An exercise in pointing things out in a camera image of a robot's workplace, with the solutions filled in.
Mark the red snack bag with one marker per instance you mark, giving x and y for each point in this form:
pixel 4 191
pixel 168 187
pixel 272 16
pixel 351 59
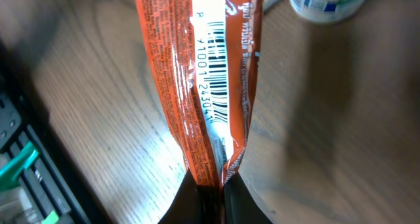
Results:
pixel 204 57

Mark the green lid jar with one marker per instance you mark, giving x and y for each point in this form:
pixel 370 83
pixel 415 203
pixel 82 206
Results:
pixel 326 11

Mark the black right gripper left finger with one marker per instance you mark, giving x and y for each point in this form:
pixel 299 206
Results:
pixel 193 203

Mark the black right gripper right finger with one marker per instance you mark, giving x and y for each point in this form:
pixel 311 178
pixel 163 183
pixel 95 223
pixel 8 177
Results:
pixel 239 204

